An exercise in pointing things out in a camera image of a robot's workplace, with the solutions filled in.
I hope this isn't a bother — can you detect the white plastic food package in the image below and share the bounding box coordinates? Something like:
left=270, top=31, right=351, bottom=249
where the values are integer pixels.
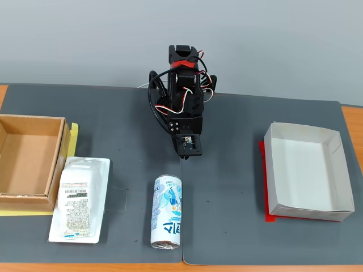
left=48, top=156, right=111, bottom=245

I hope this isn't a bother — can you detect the yellow paper sheet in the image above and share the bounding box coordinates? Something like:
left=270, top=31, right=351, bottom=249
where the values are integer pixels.
left=0, top=122, right=80, bottom=217

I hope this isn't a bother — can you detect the red tape strip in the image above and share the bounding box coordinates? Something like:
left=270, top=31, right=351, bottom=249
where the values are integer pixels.
left=170, top=59, right=195, bottom=70

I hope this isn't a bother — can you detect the brown cardboard box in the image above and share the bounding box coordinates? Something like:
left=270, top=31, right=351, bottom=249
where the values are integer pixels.
left=0, top=113, right=71, bottom=213

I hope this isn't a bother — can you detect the dark grey table mat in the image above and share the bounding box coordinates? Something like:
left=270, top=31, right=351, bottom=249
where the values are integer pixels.
left=0, top=83, right=184, bottom=264
left=181, top=92, right=353, bottom=266

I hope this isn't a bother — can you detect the white paper box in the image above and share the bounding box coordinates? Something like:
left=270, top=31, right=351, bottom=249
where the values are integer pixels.
left=263, top=121, right=356, bottom=223

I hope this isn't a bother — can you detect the white blue drink can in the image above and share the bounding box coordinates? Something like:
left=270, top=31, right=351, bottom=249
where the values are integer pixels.
left=150, top=175, right=183, bottom=250

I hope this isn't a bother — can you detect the red white servo wire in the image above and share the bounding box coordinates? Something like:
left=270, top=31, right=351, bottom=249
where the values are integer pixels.
left=154, top=87, right=195, bottom=115
left=195, top=50, right=217, bottom=103

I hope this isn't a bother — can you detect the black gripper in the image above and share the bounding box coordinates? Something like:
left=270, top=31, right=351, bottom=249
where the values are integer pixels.
left=167, top=114, right=204, bottom=161

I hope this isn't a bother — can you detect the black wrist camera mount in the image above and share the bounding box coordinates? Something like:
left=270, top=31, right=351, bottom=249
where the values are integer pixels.
left=177, top=133, right=204, bottom=158

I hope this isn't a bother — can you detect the red paper sheet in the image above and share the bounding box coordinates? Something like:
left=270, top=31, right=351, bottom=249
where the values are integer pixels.
left=258, top=140, right=341, bottom=224

